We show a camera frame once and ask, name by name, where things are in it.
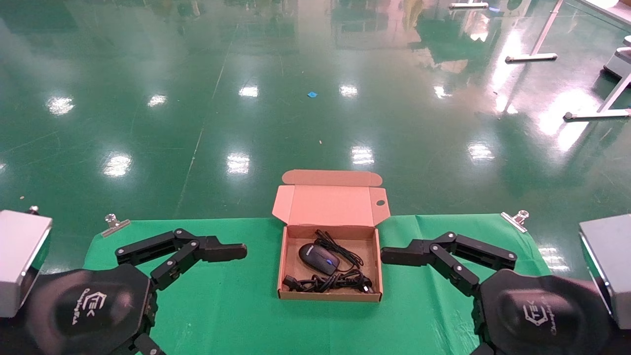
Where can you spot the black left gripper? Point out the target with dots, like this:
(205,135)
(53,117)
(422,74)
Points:
(86,310)

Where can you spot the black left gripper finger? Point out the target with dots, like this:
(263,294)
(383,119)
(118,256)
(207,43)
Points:
(222,251)

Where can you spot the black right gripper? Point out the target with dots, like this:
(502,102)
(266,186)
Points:
(542,315)

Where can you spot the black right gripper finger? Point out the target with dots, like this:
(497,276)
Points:
(404,255)

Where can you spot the open brown cardboard box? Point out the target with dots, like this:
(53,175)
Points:
(335,207)

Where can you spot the green table cloth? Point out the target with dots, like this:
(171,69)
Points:
(236,296)

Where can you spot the silver binder clip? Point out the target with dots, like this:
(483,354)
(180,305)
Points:
(512,222)
(116,228)

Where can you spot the white table foot bar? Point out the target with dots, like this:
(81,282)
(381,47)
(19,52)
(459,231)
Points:
(468,5)

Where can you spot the gray machine base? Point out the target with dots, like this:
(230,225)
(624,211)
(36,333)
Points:
(618,61)

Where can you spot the white table top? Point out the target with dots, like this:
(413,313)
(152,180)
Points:
(616,7)

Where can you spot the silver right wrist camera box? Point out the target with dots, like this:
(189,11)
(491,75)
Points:
(611,266)

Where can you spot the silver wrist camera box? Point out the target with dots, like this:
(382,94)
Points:
(611,266)
(17,256)

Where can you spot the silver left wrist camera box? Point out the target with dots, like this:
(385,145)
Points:
(17,256)

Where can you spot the white table leg frame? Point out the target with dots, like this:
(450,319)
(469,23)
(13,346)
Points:
(530,57)
(596,115)

